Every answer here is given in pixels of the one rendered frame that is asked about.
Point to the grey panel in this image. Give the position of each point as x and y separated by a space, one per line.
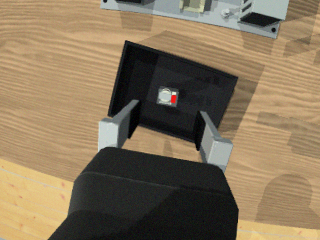
244 15

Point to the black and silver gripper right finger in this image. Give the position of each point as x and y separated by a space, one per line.
212 147

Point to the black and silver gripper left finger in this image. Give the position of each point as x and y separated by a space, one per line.
114 132

